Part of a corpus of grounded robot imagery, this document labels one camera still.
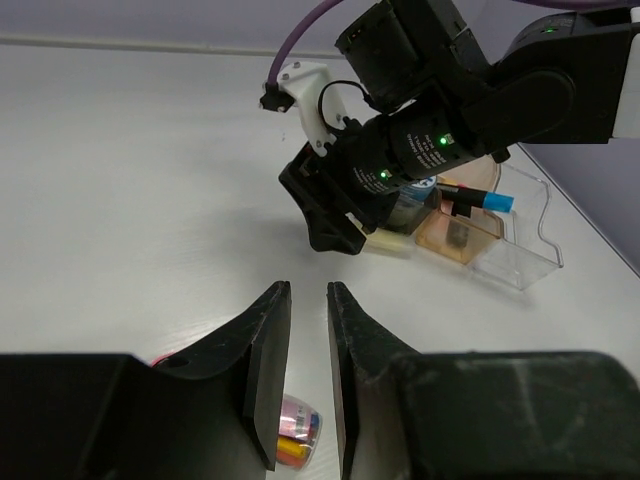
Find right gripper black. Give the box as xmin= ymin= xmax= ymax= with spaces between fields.
xmin=278 ymin=119 xmax=398 ymax=254

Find yellow highlighter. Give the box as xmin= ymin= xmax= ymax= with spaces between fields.
xmin=365 ymin=230 xmax=410 ymax=253

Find clear container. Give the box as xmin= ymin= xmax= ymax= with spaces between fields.
xmin=471 ymin=164 xmax=564 ymax=291

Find orange container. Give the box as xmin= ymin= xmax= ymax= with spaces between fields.
xmin=414 ymin=154 xmax=506 ymax=269

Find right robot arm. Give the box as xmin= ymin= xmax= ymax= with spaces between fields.
xmin=260 ymin=1 xmax=639 ymax=255

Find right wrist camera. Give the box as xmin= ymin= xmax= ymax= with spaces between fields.
xmin=260 ymin=61 xmax=347 ymax=157

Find blue black highlighter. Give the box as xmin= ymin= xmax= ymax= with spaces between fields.
xmin=436 ymin=183 xmax=514 ymax=214

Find pink capped crayon tube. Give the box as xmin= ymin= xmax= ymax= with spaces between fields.
xmin=276 ymin=394 xmax=323 ymax=471

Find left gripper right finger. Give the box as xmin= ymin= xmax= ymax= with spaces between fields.
xmin=327 ymin=282 xmax=639 ymax=479

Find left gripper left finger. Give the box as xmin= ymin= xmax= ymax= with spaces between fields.
xmin=1 ymin=281 xmax=291 ymax=479

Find grey container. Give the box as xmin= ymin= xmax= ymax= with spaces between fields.
xmin=383 ymin=191 xmax=439 ymax=236

